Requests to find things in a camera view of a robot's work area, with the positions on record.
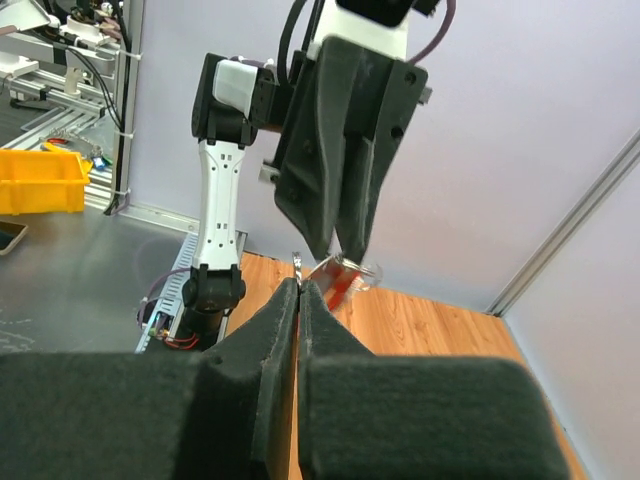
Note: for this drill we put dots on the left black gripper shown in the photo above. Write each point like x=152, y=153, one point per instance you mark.
x=348, y=114

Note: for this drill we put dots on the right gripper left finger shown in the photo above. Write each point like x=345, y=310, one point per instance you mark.
x=224, y=413

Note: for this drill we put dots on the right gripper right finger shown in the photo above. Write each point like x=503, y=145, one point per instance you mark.
x=368, y=416

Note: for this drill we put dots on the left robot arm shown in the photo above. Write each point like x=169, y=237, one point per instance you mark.
x=236, y=98

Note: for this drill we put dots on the smartphone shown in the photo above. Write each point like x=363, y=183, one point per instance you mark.
x=11, y=234

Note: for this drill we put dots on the yellow plastic bin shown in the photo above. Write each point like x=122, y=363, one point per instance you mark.
x=38, y=182

